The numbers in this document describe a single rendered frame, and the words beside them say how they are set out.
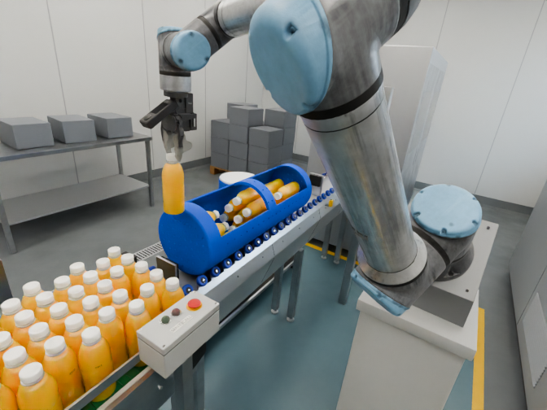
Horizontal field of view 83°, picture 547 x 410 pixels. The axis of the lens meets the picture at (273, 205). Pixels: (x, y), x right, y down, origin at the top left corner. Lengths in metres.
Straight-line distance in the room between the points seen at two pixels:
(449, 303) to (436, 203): 0.34
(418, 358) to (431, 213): 0.47
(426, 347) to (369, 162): 0.73
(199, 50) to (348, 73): 0.57
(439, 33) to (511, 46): 0.98
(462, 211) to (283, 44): 0.61
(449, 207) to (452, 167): 5.22
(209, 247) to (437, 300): 0.75
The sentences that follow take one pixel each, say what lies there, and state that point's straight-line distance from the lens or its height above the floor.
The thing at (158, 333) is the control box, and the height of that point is 1.10.
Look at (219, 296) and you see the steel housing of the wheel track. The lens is 1.34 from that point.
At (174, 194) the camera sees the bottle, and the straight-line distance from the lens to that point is 1.08.
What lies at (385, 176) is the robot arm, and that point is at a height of 1.59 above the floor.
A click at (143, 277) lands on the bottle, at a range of 1.12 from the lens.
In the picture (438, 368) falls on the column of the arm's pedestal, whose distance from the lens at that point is 1.11.
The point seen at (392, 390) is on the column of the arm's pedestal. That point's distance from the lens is 1.22.
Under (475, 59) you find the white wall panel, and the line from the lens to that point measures 5.94.
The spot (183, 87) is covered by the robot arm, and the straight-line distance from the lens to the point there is 1.00.
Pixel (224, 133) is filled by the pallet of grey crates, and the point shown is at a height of 0.75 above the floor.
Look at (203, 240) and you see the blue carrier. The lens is 1.15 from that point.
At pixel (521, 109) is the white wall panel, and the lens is 5.94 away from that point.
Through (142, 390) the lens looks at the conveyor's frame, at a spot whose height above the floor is 0.87.
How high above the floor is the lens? 1.72
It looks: 23 degrees down
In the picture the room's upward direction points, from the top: 5 degrees clockwise
